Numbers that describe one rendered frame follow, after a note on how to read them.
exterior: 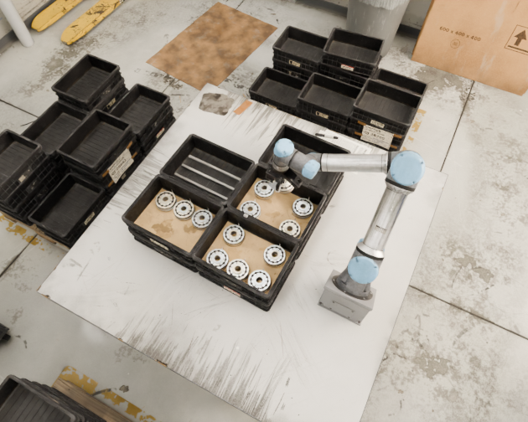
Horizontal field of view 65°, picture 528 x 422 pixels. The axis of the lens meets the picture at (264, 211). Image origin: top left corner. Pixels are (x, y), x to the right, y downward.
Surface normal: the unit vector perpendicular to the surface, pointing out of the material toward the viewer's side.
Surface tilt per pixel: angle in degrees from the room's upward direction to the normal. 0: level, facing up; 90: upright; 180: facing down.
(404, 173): 38
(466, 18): 79
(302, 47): 0
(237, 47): 0
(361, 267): 53
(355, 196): 0
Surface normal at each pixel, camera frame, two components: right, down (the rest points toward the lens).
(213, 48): 0.02, -0.52
